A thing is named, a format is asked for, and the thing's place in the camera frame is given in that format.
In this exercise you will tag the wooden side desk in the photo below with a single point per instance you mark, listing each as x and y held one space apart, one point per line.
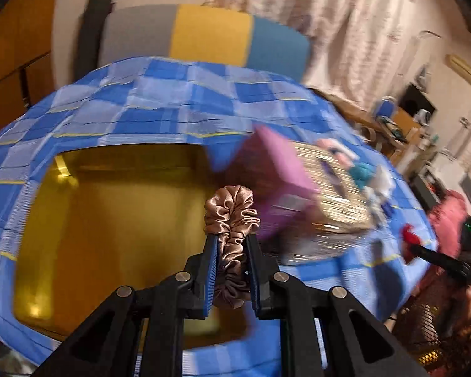
366 125

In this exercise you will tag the black rolled mat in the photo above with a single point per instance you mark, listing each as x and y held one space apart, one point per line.
89 36

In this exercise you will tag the blue tissue packet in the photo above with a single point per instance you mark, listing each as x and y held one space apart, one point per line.
388 208

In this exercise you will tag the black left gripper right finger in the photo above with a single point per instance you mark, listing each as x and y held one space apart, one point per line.
259 270

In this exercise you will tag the white small fan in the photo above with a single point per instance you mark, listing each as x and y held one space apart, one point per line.
422 117

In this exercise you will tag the pink towel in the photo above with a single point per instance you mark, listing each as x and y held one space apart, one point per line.
342 153

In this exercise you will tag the ornate gold tissue box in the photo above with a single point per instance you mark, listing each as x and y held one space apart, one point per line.
338 217

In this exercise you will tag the patterned beige curtain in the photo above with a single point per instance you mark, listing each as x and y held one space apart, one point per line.
354 43

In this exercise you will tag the red knit item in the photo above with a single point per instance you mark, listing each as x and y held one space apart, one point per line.
409 241

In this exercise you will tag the black monitor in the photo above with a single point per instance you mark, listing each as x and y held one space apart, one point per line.
414 100

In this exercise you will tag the gold tray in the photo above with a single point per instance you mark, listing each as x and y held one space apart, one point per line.
109 216

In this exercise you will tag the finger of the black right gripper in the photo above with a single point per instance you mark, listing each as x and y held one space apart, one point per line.
443 261

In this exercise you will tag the pink cardboard box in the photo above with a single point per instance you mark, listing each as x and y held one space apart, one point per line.
268 165

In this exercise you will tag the white work glove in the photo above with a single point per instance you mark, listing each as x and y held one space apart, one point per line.
374 206

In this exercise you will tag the blue plaid tablecloth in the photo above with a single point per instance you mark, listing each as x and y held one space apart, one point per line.
147 100

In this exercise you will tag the white mesh pouch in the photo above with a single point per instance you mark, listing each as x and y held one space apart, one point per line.
382 182

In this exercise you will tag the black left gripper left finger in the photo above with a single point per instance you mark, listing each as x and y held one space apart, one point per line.
205 277

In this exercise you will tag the pink satin scrunchie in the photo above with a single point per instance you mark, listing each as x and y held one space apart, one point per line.
231 216

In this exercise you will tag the teal plush ball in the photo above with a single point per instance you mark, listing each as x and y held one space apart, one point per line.
362 174

